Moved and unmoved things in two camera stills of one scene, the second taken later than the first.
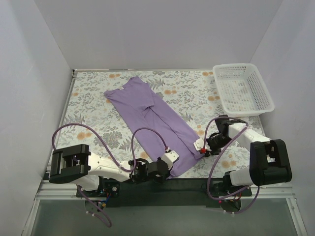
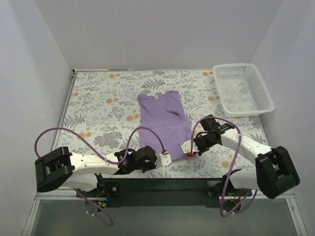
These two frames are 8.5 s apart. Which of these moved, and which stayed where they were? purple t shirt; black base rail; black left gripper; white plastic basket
Moved: black left gripper; purple t shirt
Stayed: white plastic basket; black base rail
